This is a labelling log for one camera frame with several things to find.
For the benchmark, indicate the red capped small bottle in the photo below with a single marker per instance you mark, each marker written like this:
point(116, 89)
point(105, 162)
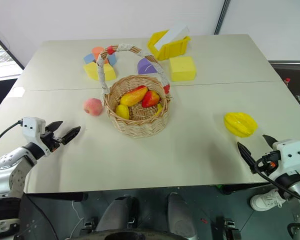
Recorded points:
point(287, 82)

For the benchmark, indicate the dark side table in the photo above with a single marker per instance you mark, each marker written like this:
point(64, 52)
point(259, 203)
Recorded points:
point(295, 75)

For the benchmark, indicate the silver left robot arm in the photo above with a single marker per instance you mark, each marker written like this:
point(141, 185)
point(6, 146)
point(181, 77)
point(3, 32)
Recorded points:
point(13, 172)

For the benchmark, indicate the yellow plastic storage bin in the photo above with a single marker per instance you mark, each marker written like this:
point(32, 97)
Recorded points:
point(171, 48)

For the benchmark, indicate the pink toy peach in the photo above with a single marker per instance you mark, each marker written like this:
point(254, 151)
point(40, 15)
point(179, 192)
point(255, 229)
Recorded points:
point(93, 107)

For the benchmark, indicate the yellow toy starfruit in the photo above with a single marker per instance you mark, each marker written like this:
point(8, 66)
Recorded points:
point(240, 124)

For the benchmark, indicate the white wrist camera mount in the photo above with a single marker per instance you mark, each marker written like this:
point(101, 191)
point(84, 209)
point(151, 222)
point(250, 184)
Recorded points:
point(32, 128)
point(290, 153)

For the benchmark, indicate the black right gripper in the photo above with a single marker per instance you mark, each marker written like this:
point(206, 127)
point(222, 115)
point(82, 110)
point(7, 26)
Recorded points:
point(268, 165)

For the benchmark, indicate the blue foam block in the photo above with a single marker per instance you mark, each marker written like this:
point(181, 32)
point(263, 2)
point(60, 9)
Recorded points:
point(113, 60)
point(89, 58)

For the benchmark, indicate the yellow toy banana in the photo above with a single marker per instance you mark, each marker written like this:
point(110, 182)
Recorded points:
point(159, 109)

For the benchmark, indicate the white cardboard box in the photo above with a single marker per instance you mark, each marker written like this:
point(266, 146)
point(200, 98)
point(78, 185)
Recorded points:
point(173, 33)

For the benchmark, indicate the black round base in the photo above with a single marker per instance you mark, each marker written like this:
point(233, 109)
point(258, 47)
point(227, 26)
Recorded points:
point(142, 235)

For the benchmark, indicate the white sneaker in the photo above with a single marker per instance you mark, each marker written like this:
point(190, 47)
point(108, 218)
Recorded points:
point(265, 200)

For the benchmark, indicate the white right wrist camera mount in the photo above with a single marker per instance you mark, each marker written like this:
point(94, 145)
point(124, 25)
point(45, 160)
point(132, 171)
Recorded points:
point(290, 153)

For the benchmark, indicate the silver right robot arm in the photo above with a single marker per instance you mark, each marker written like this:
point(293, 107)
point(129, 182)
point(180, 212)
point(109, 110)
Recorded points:
point(298, 190)

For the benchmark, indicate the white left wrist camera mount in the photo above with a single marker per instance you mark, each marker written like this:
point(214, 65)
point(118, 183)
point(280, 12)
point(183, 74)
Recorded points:
point(32, 128)

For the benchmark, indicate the orange foam cylinder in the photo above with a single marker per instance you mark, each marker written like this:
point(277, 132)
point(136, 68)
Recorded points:
point(97, 52)

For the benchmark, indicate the black metal post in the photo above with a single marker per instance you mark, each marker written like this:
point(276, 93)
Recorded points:
point(221, 16)

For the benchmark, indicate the yellow toy lemon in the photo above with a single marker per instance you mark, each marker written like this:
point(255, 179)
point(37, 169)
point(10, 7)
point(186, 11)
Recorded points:
point(123, 111)

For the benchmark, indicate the purple foam block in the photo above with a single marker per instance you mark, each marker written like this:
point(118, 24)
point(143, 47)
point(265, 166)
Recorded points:
point(146, 67)

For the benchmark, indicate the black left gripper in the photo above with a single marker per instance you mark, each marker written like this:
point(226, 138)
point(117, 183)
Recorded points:
point(51, 141)

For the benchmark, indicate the dark grey rounded shape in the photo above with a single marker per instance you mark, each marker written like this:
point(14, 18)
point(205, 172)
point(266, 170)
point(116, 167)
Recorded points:
point(117, 212)
point(181, 212)

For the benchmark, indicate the red yellow toy apple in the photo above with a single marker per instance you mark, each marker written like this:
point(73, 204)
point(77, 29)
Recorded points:
point(151, 98)

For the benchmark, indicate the yellow red toy mango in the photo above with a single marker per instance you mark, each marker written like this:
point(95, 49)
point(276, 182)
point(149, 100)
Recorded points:
point(132, 96)

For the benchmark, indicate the yellow foam wedge block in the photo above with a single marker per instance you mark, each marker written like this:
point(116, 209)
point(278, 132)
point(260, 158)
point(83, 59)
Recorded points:
point(91, 71)

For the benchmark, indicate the yellow foam cube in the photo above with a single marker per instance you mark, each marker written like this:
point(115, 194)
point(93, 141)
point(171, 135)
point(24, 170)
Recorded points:
point(182, 68)

